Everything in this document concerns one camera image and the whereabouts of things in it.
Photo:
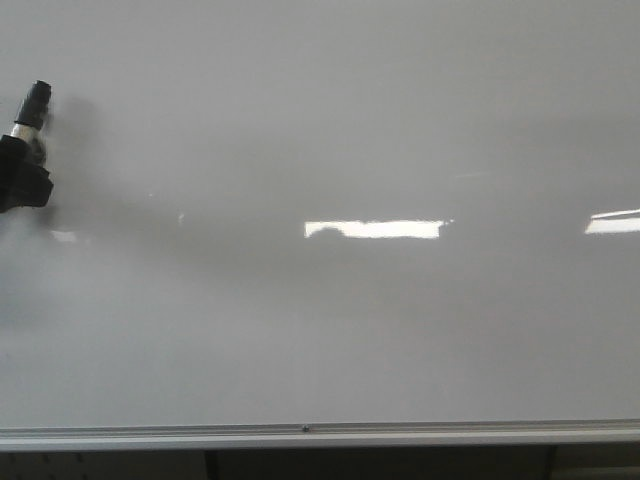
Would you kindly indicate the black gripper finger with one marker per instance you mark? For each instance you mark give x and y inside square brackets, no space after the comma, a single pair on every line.
[34,183]
[12,156]

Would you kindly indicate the black whiteboard marker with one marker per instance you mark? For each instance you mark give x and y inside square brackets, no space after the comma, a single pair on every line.
[30,119]

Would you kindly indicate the white whiteboard with aluminium frame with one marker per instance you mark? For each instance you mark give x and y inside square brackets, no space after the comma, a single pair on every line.
[324,224]

